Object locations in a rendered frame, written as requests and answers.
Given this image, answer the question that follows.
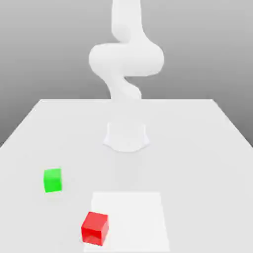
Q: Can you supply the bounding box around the small green cube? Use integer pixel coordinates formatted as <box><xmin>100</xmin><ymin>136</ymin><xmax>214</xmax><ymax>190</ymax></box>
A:
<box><xmin>43</xmin><ymin>168</ymin><xmax>63</xmax><ymax>193</ymax></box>

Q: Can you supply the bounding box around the small red cube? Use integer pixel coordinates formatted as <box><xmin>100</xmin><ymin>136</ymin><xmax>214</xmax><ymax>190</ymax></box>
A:
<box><xmin>81</xmin><ymin>211</ymin><xmax>110</xmax><ymax>247</ymax></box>

